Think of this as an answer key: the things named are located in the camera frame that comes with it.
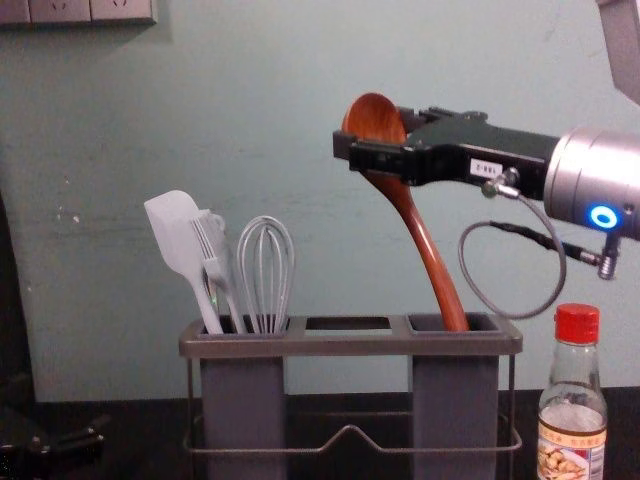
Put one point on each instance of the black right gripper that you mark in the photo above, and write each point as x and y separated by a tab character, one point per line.
450	155

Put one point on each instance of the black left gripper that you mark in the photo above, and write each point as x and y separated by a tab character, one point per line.
20	440

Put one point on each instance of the brown wooden spoon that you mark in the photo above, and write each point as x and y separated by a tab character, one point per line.
372	125

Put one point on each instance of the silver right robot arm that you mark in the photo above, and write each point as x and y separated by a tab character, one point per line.
585	175

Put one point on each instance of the black table cloth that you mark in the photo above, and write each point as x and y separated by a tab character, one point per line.
125	425

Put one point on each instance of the pale clear plastic utensil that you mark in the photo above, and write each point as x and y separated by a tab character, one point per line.
217	225

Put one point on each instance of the grey plastic rack insert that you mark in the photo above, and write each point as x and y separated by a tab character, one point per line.
242	400
455	400

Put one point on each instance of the silver metal fork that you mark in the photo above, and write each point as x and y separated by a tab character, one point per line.
206	245

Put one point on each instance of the grey steel-bar utensil rack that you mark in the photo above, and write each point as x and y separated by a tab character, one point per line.
350	342

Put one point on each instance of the white silicone spatula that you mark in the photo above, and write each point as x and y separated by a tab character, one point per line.
170	225

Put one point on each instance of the clear bottle with red cap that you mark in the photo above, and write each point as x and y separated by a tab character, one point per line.
572	390

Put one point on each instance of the white wall socket plate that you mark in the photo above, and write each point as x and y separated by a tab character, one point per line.
121	9
60	10
14	10

